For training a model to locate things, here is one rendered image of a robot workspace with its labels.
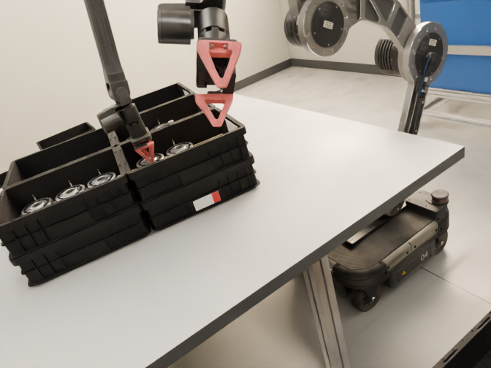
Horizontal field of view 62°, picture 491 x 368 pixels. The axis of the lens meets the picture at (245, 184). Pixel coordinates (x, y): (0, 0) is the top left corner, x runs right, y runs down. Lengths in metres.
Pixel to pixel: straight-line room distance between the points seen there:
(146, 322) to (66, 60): 3.58
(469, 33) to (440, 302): 1.59
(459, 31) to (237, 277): 2.17
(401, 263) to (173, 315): 1.04
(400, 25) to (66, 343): 1.50
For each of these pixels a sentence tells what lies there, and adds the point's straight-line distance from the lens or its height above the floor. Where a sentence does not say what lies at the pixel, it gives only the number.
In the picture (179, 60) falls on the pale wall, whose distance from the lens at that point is 4.73.
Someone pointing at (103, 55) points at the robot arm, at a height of 1.24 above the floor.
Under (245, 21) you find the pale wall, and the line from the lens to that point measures 5.13.
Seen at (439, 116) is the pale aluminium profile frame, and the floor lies 0.13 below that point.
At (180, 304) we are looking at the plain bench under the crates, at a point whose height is 0.70.
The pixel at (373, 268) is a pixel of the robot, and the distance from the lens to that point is 1.67.
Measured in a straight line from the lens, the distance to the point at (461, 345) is 1.01.
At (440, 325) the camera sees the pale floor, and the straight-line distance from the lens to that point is 1.81.
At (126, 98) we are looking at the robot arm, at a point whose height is 1.10.
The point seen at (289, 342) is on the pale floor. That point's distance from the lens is 1.80.
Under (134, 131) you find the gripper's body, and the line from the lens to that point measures 1.41.
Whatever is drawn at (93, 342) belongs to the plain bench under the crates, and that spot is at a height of 0.70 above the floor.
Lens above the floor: 1.39
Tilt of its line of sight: 29 degrees down
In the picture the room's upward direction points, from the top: 17 degrees counter-clockwise
